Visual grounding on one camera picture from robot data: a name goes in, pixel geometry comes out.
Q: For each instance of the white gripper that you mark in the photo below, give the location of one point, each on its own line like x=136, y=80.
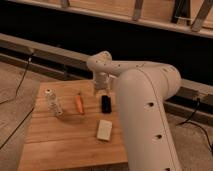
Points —
x=101, y=80

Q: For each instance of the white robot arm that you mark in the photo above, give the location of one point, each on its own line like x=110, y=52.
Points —
x=141, y=87

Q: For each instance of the orange carrot toy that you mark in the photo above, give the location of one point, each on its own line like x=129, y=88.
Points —
x=79, y=104

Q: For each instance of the white sponge block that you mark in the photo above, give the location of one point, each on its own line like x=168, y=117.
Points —
x=104, y=130

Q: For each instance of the black eraser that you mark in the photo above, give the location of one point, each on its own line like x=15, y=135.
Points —
x=106, y=104

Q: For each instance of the clear plastic bottle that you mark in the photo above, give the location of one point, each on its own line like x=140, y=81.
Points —
x=53, y=103

